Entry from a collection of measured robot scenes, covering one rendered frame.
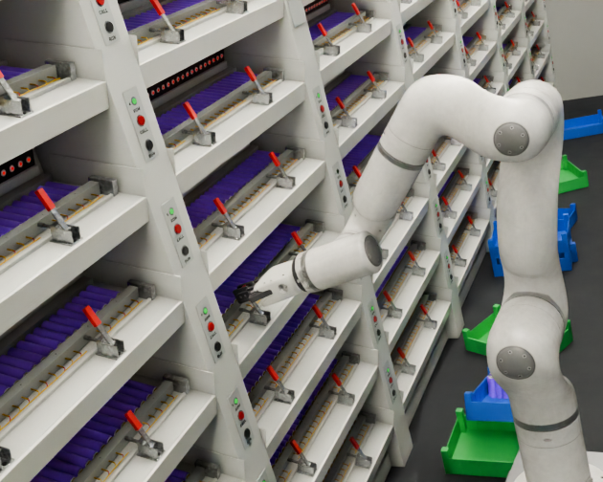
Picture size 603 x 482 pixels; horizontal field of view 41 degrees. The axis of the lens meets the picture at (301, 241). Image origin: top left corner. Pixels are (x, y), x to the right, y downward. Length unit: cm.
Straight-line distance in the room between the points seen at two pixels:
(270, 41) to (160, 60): 55
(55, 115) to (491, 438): 167
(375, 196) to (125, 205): 43
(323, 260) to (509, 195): 38
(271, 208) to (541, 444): 73
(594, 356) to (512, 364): 139
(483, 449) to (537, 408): 93
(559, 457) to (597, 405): 99
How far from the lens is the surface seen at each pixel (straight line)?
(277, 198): 181
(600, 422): 251
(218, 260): 157
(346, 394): 211
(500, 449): 244
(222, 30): 167
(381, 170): 142
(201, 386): 154
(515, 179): 139
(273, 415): 178
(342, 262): 152
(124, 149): 137
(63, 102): 126
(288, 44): 196
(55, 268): 122
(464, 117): 132
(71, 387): 128
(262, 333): 169
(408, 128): 138
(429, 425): 259
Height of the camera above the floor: 151
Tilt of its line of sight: 21 degrees down
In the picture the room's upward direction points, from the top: 16 degrees counter-clockwise
